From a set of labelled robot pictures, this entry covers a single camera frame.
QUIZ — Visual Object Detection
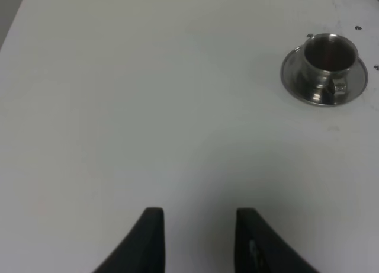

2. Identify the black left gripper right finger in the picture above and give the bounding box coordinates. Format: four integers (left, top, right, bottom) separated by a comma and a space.
235, 208, 317, 272

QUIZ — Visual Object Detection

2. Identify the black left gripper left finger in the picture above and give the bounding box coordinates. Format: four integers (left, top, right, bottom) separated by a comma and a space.
95, 207, 165, 272

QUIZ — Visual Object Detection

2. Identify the far steel saucer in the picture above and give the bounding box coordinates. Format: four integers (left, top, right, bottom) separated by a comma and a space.
280, 46, 368, 107

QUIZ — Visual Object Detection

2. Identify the far steel teacup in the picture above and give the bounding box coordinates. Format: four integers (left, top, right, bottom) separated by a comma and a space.
300, 33, 358, 105

